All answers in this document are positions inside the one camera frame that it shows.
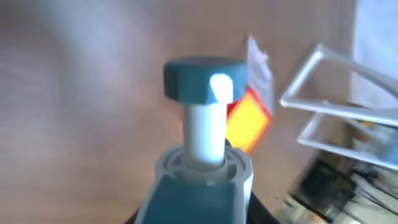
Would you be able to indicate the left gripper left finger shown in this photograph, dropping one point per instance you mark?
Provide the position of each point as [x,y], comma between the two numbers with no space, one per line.
[134,220]

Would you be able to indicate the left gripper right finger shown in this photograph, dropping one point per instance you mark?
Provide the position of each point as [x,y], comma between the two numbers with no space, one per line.
[261,214]

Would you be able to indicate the white pipette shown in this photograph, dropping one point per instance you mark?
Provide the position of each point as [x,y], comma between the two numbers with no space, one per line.
[202,140]

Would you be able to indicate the red and yellow tip box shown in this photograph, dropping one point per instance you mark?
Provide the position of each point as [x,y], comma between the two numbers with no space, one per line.
[248,124]

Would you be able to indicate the white and blue stand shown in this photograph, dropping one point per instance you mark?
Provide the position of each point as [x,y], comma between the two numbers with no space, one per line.
[342,109]

